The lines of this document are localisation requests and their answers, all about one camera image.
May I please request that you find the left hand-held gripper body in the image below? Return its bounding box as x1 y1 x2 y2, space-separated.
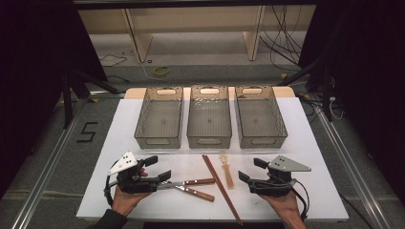
107 151 161 195

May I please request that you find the yellow tape roll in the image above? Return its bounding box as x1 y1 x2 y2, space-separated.
152 65 171 77

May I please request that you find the aluminium floor rail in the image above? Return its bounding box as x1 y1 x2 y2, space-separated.
313 94 394 229
11 94 89 229

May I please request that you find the smoky transparent plastic bin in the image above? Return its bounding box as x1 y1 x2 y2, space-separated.
186 85 233 150
134 86 184 150
234 85 288 150

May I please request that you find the white floor cable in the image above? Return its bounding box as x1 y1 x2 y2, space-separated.
137 58 168 83

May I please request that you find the bundle of black floor cables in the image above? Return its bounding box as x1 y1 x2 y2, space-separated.
259 4 308 73

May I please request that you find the person's right hand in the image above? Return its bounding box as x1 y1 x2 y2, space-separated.
259 189 308 224

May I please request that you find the hand-held gripper black cable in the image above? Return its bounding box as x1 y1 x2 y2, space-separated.
103 179 120 207
289 179 310 221

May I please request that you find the black tripod stand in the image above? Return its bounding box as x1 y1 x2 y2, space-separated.
60 68 121 130
276 60 334 122

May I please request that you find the right hand-held gripper black cable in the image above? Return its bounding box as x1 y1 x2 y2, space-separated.
289 179 310 221

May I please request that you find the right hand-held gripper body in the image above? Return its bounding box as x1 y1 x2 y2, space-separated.
247 155 312 198

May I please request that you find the left hand-held gripper black cable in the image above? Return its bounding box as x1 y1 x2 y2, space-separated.
103 179 120 207

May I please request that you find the light wooden desk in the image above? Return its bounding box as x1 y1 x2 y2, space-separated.
77 4 316 64

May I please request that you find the black curtain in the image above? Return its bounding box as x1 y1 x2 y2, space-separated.
0 0 108 198
299 0 405 204

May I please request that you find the wooden-handled table knife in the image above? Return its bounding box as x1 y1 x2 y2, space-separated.
157 177 216 191
174 184 216 202

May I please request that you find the person's left hand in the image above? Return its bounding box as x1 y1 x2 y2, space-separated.
111 167 151 218

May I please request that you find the thin black floor cable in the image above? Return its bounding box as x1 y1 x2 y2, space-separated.
98 53 128 68

